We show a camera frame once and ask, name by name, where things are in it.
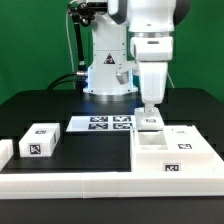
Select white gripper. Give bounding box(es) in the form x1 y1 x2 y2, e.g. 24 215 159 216
130 36 173 115

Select white U-shaped obstacle wall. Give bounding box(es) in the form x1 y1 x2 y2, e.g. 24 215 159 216
0 140 224 199

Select white door panel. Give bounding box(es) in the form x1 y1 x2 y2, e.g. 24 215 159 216
163 125 214 154
134 107 164 131

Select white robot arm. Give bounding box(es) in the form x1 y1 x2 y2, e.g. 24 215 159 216
78 0 192 115

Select white cabinet top block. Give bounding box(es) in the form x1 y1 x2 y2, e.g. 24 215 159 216
19 123 60 157

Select black cable bundle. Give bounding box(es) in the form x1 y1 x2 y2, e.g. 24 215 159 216
46 70 88 91

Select white cabinet body box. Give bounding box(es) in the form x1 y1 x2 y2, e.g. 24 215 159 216
130 129 215 173

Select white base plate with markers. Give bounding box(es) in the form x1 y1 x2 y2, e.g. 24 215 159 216
66 115 135 132

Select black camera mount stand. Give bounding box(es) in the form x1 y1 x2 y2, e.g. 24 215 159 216
67 0 107 71

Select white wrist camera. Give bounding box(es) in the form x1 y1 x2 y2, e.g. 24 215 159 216
116 61 138 85

